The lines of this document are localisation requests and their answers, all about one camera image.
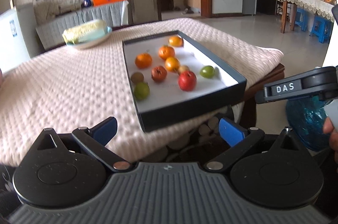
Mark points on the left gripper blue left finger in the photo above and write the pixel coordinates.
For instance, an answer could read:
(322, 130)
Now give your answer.
(93, 141)

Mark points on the brown kiwi fruit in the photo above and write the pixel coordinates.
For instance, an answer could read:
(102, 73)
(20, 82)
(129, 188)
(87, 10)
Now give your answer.
(137, 77)

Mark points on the cloth covered tv cabinet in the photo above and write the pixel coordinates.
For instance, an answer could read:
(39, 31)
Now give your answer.
(114, 14)

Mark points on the blue shiny bag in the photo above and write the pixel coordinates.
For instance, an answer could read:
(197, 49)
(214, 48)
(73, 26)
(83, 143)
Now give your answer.
(307, 116)

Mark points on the small orange fruit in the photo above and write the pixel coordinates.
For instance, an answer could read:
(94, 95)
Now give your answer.
(176, 41)

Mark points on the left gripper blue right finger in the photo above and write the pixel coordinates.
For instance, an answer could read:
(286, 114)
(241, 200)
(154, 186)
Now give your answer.
(241, 141)

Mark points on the small green fruit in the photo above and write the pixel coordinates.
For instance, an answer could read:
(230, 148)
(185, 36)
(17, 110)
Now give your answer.
(207, 72)

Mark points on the dark box lid tray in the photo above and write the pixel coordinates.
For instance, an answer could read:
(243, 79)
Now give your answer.
(174, 78)

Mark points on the wooden table with lace cloth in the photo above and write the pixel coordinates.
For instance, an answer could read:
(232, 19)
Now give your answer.
(317, 7)

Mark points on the white chest freezer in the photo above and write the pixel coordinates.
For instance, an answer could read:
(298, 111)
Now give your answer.
(13, 50)

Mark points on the large green fruit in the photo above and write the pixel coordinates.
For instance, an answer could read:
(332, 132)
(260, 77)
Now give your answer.
(141, 91)

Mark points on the light blue plate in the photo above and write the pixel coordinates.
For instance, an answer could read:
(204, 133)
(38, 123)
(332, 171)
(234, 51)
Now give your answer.
(91, 43)

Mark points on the dark red wrinkled apple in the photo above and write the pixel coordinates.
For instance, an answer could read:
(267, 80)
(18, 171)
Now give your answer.
(158, 74)

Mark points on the small red apple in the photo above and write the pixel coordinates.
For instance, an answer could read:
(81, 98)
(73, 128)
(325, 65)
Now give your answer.
(187, 81)

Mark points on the mandarin orange with stem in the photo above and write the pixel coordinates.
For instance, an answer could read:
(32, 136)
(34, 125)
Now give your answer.
(143, 60)

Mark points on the person's right hand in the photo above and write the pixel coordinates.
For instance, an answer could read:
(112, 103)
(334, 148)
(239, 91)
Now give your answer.
(328, 128)

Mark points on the blue plastic stool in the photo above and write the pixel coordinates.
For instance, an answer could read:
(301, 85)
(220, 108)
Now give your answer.
(322, 29)
(301, 19)

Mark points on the pink quilted table cover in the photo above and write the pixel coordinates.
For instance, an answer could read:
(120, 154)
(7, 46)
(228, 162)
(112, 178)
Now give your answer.
(67, 88)

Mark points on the mandarin orange without stem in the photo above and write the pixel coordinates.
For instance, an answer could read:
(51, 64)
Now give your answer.
(165, 52)

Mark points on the yellow orange kumquat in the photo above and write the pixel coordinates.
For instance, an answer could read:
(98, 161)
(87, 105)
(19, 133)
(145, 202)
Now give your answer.
(172, 64)

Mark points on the napa cabbage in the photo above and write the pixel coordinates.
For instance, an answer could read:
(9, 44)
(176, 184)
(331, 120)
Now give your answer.
(85, 32)

